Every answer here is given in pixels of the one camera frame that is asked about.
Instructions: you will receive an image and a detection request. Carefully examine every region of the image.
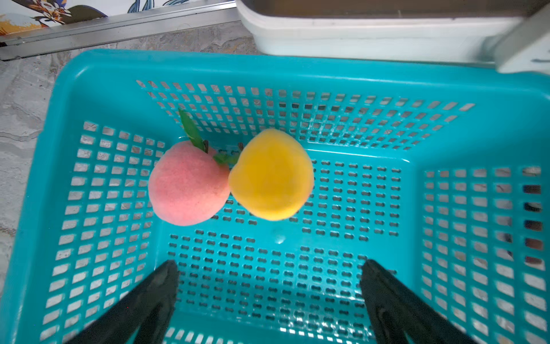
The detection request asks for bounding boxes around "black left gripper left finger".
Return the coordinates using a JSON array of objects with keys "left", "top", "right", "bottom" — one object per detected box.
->
[{"left": 69, "top": 260, "right": 179, "bottom": 343}]

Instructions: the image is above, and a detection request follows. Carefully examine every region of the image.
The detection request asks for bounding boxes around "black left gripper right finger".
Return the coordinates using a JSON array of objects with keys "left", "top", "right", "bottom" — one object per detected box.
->
[{"left": 360, "top": 259, "right": 474, "bottom": 343}]

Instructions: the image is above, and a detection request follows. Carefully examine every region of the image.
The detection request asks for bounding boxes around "pink peach with leaf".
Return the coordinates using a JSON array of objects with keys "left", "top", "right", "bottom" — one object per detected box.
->
[{"left": 148, "top": 110, "right": 239, "bottom": 226}]

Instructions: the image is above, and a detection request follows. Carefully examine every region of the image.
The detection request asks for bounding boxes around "yellow peach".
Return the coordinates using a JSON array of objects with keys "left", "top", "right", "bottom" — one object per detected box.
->
[{"left": 229, "top": 129, "right": 315, "bottom": 222}]

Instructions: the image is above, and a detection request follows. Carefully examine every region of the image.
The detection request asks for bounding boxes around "teal plastic basket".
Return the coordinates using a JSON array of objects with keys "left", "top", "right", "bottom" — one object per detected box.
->
[{"left": 1, "top": 50, "right": 549, "bottom": 343}]

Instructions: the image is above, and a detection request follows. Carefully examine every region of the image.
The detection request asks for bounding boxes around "white brown storage box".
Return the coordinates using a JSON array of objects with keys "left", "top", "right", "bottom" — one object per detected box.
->
[{"left": 236, "top": 1, "right": 525, "bottom": 64}]

